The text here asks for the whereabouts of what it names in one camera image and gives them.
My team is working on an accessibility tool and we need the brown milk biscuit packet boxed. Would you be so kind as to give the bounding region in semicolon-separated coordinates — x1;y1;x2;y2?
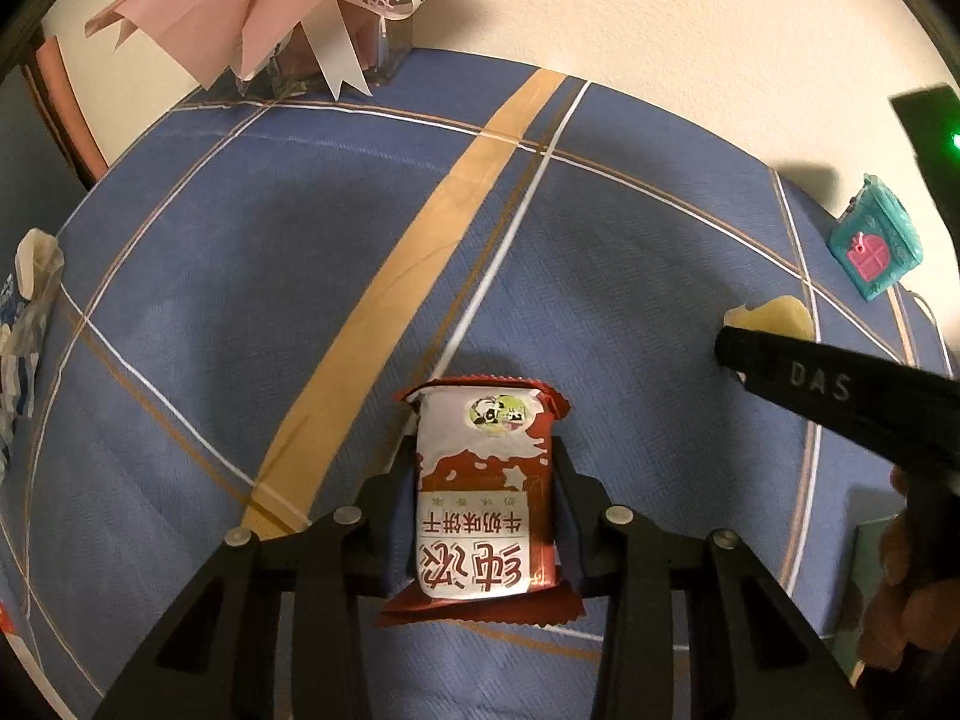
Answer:
377;376;584;628

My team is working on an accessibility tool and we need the person's right hand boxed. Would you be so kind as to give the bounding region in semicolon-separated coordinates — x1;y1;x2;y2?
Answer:
857;511;958;671

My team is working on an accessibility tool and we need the small pudding cup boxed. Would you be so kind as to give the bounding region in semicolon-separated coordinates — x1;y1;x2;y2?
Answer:
722;296;817;341

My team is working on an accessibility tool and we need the teal toy house box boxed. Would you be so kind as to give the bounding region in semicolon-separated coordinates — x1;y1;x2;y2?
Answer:
828;174;924;301

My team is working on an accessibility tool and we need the blue plaid tablecloth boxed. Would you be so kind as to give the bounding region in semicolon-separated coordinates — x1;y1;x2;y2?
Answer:
2;50;958;718

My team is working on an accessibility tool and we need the crumpled blue white wrapper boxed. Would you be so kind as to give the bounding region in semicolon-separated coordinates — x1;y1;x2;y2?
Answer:
0;227;65;476

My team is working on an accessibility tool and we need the black cabinet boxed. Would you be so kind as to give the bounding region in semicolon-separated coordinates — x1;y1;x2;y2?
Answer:
0;50;91;242

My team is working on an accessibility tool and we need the pink flower bouquet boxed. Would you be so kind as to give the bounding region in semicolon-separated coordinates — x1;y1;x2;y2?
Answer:
73;0;578;101

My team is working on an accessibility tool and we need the white power cable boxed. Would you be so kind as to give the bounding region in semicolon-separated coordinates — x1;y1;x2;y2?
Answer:
906;289;949;332

